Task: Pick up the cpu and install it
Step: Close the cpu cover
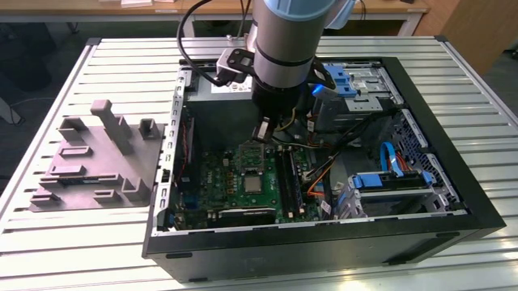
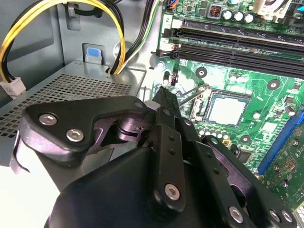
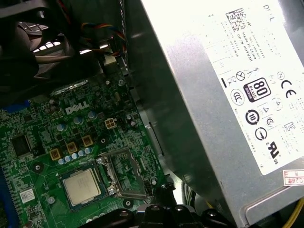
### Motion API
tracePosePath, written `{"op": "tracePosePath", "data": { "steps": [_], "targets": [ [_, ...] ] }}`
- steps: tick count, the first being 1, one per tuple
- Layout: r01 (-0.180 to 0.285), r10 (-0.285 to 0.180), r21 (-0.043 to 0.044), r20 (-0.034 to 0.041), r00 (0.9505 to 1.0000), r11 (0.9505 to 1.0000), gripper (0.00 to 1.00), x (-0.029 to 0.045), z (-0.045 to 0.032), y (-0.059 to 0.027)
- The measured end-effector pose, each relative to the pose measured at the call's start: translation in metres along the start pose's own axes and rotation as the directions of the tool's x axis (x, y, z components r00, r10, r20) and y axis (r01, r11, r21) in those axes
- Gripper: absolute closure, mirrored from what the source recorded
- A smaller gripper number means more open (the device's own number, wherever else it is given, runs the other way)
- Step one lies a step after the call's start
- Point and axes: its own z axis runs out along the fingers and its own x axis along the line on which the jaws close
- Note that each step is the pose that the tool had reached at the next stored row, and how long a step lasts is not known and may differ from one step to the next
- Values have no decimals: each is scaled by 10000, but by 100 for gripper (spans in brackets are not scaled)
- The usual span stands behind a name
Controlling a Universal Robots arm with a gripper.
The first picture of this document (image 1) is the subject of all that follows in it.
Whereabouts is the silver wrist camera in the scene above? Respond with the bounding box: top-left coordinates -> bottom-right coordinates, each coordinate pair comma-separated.
310,59 -> 339,98

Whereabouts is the black wire bundle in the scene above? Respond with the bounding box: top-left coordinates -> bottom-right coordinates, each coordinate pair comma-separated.
323,114 -> 391,160

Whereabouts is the silver disk bay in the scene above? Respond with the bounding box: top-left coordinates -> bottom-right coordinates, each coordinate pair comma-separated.
347,171 -> 466,218

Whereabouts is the green motherboard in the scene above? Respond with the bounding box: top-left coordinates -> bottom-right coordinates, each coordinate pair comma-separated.
170,141 -> 325,227

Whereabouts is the grey plastic parts rack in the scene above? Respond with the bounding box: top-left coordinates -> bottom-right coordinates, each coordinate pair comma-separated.
28,99 -> 167,213

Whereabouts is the blue flat wire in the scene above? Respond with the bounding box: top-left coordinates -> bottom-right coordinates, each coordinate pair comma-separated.
379,141 -> 406,178

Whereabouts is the metal socket cover frame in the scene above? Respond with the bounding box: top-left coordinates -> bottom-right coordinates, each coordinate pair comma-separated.
238,139 -> 267,173

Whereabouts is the silver drive cage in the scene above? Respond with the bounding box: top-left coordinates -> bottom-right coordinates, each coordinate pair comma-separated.
314,62 -> 406,131

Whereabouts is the hard disk in blue carrier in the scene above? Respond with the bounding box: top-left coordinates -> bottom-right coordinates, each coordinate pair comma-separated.
351,171 -> 434,190

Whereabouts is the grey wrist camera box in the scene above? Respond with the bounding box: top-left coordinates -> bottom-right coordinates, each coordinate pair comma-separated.
215,47 -> 255,88

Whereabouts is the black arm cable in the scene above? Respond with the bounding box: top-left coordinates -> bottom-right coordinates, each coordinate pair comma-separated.
176,0 -> 227,87

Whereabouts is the wooden cabinet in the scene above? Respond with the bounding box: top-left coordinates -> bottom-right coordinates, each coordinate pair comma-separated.
417,0 -> 518,75

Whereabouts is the wooden desk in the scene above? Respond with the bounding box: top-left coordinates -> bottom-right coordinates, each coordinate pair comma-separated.
0,0 -> 430,36

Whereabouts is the red wire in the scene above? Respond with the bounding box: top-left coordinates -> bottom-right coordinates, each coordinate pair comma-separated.
180,116 -> 192,181

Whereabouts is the grey power supply unit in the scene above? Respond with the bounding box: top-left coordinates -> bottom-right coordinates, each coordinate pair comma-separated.
184,72 -> 264,146

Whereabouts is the RAM stick with blue label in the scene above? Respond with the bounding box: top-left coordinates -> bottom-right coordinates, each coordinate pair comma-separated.
56,177 -> 102,186

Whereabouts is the CPU socket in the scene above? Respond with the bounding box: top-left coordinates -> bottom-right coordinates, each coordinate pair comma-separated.
242,171 -> 267,195

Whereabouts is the blue disk carrier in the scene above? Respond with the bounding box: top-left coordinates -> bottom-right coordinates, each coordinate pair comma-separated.
323,65 -> 357,98

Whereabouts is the yellow wire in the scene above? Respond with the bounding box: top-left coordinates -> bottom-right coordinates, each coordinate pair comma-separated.
271,108 -> 296,133

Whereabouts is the black open PC case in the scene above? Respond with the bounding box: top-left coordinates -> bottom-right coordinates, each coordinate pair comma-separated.
140,56 -> 507,284

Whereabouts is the black graphics card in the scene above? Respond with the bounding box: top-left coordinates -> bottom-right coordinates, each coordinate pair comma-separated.
216,207 -> 279,227

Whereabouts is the orange wire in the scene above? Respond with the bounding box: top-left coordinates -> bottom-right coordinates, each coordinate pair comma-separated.
306,176 -> 326,198

